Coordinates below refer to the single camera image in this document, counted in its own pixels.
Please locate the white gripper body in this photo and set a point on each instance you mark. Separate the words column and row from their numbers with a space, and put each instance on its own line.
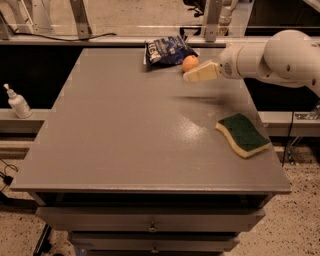
column 227, row 64

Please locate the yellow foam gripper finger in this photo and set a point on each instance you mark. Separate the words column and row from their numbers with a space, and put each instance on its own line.
column 207, row 70

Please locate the orange fruit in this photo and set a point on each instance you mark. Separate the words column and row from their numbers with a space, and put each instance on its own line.
column 190, row 62

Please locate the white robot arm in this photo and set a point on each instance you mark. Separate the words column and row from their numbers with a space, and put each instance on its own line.
column 289, row 58

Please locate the blue chip bag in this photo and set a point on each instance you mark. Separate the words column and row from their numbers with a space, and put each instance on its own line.
column 167, row 51

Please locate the green yellow sponge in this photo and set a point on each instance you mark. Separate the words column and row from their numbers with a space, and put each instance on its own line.
column 242, row 136

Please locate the grey drawer cabinet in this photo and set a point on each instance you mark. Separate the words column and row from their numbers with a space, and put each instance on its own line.
column 119, row 136

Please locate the white pump bottle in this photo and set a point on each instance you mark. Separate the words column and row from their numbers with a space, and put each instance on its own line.
column 18, row 103

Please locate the drawer with knob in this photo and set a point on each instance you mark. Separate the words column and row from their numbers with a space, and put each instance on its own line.
column 154, row 242
column 150, row 219

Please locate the top drawer with knob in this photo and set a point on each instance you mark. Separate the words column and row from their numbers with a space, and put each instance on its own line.
column 150, row 219

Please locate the metal frame leg right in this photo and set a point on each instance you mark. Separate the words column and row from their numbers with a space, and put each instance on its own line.
column 211, row 19

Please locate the metal frame leg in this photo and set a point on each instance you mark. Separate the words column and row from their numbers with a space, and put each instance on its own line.
column 211, row 19
column 80, row 16

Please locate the metal frame leg left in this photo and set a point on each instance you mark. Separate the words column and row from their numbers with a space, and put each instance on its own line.
column 80, row 16

